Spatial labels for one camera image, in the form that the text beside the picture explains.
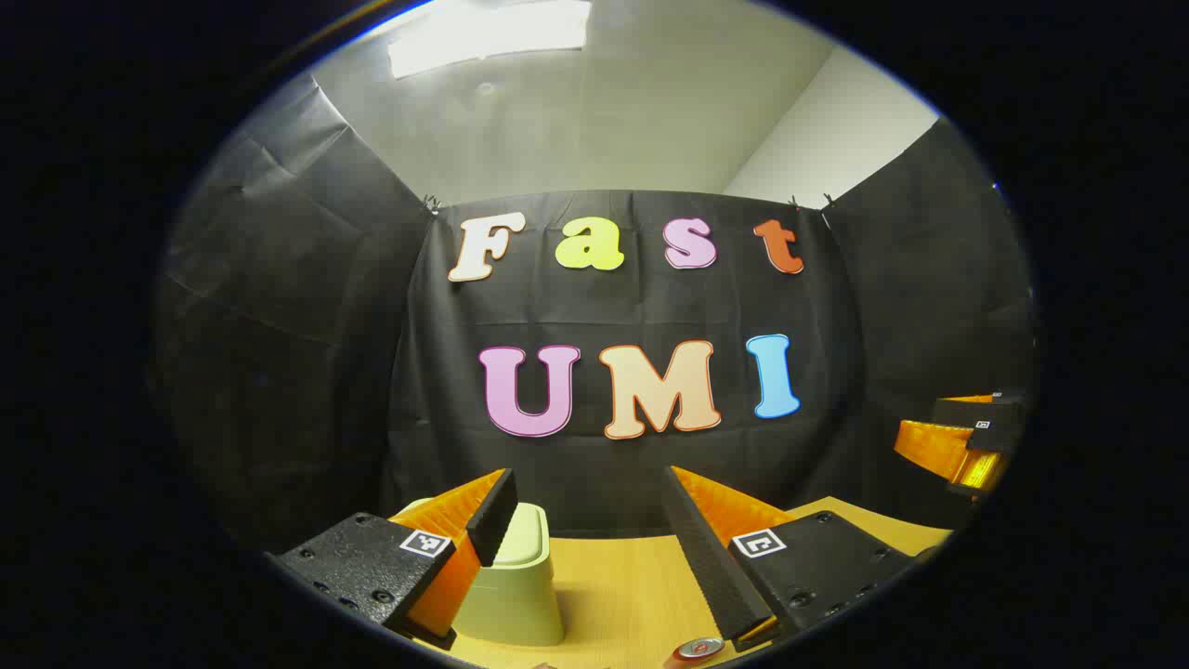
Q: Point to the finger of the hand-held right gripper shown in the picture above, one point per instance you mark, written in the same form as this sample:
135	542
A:
966	409
938	448

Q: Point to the green desktop garbage bin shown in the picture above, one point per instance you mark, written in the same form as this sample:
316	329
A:
520	585

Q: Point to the red pop can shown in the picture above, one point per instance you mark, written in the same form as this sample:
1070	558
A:
697	649

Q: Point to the wooden desktop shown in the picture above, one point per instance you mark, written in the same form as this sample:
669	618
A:
622	595

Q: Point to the black backdrop cloth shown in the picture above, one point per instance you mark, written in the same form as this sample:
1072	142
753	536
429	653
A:
604	307

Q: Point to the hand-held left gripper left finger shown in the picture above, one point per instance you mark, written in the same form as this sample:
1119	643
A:
492	516

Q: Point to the ceiling light panel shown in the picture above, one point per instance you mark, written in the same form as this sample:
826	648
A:
483	32

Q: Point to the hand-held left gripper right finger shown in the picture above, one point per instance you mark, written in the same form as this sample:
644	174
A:
711	557

